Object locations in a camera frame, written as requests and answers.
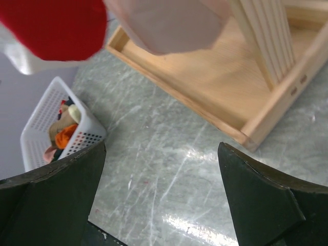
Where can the pale pink sock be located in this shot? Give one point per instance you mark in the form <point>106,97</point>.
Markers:
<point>171,26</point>

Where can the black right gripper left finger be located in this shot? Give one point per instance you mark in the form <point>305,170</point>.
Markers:
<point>50,205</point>

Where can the beige sock in basket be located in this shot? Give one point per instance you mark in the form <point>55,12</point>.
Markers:
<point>65,121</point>

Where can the white plastic laundry basket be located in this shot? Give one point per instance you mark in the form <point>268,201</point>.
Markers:
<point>35,142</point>

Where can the orange sock in basket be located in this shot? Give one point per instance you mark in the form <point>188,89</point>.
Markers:
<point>63,137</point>

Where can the wooden drying rack stand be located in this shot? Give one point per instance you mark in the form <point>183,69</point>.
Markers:
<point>266,56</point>

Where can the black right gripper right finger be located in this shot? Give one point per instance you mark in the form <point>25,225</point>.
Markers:
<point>269,207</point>

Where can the red sock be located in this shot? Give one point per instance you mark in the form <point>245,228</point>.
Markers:
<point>57,30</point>

